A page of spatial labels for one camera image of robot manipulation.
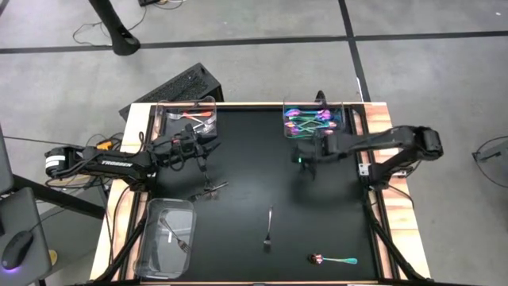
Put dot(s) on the grey side table top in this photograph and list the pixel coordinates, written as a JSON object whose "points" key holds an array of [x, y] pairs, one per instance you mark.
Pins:
{"points": [[35, 222]]}

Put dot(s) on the black power strip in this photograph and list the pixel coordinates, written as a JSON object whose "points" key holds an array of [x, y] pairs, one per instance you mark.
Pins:
{"points": [[148, 2]]}

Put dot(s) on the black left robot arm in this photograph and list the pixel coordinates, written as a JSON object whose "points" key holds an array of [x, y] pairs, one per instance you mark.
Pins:
{"points": [[119, 163]]}

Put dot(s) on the black frame beam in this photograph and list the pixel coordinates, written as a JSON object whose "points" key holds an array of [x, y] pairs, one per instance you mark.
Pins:
{"points": [[59, 196]]}

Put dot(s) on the grey stand foot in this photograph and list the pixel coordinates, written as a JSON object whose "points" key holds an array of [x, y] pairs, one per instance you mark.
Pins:
{"points": [[496, 153]]}

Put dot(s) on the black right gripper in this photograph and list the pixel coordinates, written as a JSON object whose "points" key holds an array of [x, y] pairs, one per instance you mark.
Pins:
{"points": [[313, 151]]}

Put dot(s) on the black stand leg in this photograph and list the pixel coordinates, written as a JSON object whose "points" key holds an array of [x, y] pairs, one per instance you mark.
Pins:
{"points": [[119, 35]]}

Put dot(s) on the clear plastic bin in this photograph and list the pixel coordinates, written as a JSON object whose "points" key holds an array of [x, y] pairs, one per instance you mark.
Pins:
{"points": [[341, 107], [160, 119], [166, 262]]}

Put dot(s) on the black computer tower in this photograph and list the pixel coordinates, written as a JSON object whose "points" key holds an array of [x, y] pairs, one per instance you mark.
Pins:
{"points": [[178, 85]]}

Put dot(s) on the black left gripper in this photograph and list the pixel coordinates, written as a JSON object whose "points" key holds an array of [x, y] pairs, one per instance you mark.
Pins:
{"points": [[188, 145]]}

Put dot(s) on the yellow round object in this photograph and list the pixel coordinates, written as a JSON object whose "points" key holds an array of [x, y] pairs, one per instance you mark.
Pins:
{"points": [[52, 257]]}

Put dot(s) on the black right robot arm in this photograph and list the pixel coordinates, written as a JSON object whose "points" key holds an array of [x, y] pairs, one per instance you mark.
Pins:
{"points": [[381, 141]]}

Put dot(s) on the black computer mouse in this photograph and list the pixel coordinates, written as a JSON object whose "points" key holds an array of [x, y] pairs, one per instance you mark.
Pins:
{"points": [[16, 248]]}

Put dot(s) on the small black bracket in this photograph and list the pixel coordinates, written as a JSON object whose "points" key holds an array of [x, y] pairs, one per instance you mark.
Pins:
{"points": [[320, 97]]}

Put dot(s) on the grey flat panel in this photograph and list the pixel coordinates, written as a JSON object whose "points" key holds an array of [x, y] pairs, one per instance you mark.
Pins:
{"points": [[5, 167]]}

